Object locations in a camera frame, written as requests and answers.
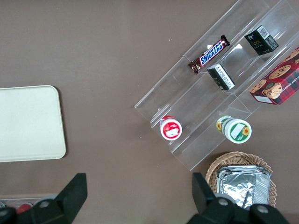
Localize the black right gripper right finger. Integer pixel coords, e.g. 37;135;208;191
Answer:
188;172;292;224

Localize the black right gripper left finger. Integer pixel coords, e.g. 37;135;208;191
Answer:
0;173;88;224

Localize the light wicker basket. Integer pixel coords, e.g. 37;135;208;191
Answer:
205;151;277;209

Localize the cream rectangular plastic tray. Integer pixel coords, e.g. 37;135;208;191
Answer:
0;84;67;163

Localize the silver foil container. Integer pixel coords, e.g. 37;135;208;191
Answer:
217;165;272;211

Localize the small red round object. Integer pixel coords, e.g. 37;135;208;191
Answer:
15;203;33;214

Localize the green sunflower lidded cup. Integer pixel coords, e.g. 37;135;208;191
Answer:
215;115;252;144

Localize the red lidded yogurt cup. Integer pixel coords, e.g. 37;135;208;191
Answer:
159;115;183;141

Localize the clear acrylic tiered shelf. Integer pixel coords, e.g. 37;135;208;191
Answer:
134;0;299;172

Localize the black box with white label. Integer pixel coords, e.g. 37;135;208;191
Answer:
206;63;236;91

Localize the red plaid cookie box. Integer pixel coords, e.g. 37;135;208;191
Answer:
249;46;299;106

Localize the Snickers chocolate bar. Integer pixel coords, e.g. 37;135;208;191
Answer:
187;34;231;75

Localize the black box with gold print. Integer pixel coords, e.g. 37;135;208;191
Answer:
244;25;280;56

